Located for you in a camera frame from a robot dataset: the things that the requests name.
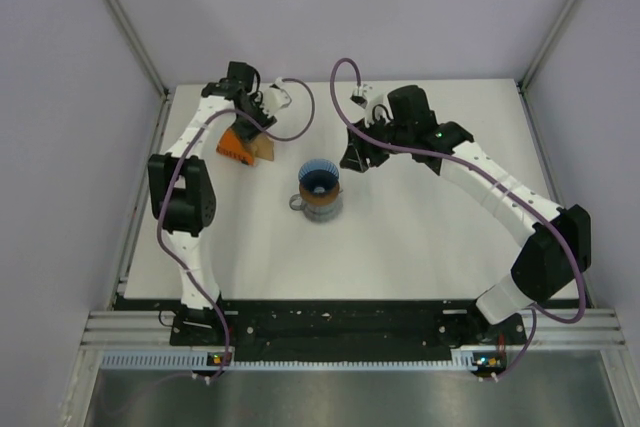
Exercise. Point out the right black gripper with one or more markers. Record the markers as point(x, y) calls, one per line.
point(358, 152)

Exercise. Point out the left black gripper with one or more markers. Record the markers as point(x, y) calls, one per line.
point(263, 118)

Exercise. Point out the blue glass dripper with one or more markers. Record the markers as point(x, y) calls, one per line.
point(318, 176)

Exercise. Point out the orange filter package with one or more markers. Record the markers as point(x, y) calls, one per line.
point(232, 146)

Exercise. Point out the brown wooden ring holder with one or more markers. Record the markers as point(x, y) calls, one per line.
point(325, 194)

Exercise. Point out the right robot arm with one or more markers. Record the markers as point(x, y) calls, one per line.
point(555, 242)

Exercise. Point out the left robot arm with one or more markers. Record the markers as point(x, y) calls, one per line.
point(182, 195)

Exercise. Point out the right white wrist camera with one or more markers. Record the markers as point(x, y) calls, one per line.
point(368, 98)

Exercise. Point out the left aluminium corner post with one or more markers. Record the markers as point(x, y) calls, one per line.
point(135, 45)

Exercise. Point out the aluminium corner post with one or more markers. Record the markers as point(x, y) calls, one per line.
point(549, 42)
point(135, 45)

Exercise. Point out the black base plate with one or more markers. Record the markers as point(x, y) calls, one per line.
point(343, 330)

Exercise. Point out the aluminium front rail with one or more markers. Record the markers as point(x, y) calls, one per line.
point(599, 329)

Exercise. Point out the grey slotted cable duct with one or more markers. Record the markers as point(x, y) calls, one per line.
point(208, 362)

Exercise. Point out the right aluminium corner post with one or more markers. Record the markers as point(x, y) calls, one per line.
point(549, 42)

